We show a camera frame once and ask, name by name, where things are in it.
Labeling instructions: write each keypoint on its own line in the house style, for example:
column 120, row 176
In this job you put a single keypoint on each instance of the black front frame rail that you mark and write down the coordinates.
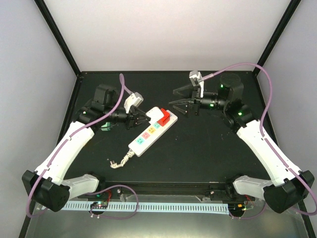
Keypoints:
column 173, row 189

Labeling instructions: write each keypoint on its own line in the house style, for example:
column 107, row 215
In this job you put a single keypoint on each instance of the white power strip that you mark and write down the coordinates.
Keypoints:
column 150, row 135

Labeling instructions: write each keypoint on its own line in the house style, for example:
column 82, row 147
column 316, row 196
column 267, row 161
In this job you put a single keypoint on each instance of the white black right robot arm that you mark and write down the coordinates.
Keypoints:
column 240, row 119

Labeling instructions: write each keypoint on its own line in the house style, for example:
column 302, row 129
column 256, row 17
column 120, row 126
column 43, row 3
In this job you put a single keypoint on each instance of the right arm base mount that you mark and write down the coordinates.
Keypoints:
column 224, row 192

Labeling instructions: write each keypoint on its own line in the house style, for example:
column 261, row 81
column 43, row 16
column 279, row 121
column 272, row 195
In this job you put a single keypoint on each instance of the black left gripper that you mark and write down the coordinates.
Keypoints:
column 133, row 116

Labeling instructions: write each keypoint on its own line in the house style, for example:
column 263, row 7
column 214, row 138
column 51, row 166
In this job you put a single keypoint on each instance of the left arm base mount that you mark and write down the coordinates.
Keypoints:
column 106, row 192

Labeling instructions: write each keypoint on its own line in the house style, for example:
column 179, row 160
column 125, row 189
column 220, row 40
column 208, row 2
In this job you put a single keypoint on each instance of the red cube socket adapter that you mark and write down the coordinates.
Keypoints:
column 165, row 119

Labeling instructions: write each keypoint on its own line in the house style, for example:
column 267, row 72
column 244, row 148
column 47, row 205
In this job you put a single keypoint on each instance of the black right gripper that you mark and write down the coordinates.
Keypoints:
column 195, row 100

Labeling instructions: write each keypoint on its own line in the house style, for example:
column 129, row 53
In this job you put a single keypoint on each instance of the white slotted cable duct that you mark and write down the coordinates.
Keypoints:
column 206, row 208

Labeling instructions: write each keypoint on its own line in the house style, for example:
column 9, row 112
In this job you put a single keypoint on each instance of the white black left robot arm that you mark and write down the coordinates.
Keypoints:
column 46, row 184

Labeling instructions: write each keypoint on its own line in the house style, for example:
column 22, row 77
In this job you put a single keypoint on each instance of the white charger block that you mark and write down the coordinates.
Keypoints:
column 154, row 114

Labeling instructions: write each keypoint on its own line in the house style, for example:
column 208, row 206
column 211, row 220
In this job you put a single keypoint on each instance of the green plug adapter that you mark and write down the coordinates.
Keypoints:
column 106, row 127

